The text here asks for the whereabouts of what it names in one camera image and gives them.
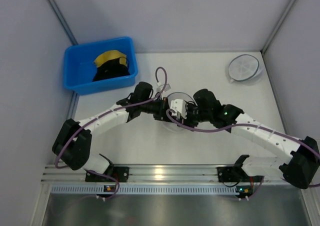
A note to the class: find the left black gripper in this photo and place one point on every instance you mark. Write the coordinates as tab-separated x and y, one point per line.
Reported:
163	110

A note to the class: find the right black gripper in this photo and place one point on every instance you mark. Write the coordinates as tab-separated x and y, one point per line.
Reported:
191	115

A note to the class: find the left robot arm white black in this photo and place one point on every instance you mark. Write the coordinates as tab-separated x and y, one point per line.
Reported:
73	144

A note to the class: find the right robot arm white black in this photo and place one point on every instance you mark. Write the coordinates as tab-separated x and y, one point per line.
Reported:
295	160

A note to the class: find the black garment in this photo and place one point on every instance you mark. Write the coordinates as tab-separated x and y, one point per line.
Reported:
114	68

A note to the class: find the yellow garment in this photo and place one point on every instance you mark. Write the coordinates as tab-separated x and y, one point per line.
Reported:
111	55

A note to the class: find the blue plastic bin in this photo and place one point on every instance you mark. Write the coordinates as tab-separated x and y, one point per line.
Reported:
79	69

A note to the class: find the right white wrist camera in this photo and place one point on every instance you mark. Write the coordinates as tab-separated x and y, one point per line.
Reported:
178	108

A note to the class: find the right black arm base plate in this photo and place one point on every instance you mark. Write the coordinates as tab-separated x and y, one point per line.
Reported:
226	174

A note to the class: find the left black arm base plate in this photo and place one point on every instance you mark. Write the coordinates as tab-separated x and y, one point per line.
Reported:
119	173

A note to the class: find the aluminium frame rail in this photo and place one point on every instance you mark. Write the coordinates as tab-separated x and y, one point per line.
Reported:
143	173

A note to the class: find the slotted grey cable duct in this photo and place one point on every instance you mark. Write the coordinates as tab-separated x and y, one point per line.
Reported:
136	189

